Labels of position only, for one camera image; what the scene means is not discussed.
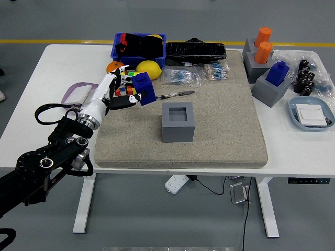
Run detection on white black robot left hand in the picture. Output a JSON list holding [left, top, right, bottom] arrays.
[[78, 64, 144, 123]]

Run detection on blue square seal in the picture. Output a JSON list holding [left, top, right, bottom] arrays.
[[130, 72, 157, 107], [265, 61, 290, 86]]

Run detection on grey square-slot seal holder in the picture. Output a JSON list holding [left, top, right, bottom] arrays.
[[252, 68, 293, 108], [161, 101, 196, 143]]

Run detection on grey round-slot seal holder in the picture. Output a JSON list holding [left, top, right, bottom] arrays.
[[247, 51, 275, 84], [242, 38, 262, 63]]

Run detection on orange round seal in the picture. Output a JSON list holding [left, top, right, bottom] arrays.
[[254, 41, 274, 65], [254, 26, 273, 48]]

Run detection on colourful puzzle cube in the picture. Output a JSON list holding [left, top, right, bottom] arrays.
[[126, 71, 139, 96], [114, 71, 127, 97]]

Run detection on purple plate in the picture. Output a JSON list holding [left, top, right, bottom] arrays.
[[61, 82, 100, 107]]

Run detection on orange fruit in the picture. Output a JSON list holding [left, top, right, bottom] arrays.
[[106, 60, 126, 74]]

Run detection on blue plastic bin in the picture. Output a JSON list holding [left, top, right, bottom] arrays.
[[110, 32, 167, 69]]

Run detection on yellow lemon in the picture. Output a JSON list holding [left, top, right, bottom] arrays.
[[135, 60, 162, 81]]

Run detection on black cloth bag red trim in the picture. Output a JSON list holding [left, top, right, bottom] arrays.
[[115, 32, 164, 58]]

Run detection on clear bag blue resistors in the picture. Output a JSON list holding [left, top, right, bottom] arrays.
[[161, 65, 203, 88]]

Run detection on white table leg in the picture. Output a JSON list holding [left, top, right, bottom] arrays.
[[255, 177, 280, 238], [72, 172, 96, 234]]

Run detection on black wrapped keyboard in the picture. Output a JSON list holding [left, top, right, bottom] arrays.
[[165, 41, 227, 63]]

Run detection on white power strip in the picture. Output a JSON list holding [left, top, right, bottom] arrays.
[[164, 174, 189, 195]]

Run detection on clear bag tan resistors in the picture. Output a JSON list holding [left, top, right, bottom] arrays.
[[200, 62, 231, 81]]

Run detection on grey-brown mat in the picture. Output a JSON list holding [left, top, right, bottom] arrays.
[[94, 49, 269, 169]]

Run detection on light blue plate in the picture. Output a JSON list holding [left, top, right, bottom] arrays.
[[288, 96, 335, 132]]

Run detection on clear plastic bag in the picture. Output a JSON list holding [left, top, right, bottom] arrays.
[[272, 49, 324, 70]]

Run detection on bag of black capacitors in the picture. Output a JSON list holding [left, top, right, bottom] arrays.
[[293, 59, 316, 97]]

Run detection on black table control panel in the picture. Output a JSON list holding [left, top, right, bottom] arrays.
[[287, 177, 331, 185]]

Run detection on clear bag blue components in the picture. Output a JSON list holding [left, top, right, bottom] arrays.
[[314, 74, 335, 99]]

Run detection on black plastic mount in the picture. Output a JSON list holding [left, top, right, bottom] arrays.
[[184, 37, 208, 45]]

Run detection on black plug with cord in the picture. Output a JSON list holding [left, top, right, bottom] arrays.
[[187, 175, 226, 196]]

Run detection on black robot body cable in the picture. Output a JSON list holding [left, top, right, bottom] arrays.
[[0, 227, 17, 249]]

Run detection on silver metal bracket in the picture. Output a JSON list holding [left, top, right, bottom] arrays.
[[229, 182, 253, 205]]

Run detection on thin black floor cable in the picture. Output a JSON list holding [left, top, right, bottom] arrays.
[[242, 177, 252, 251]]

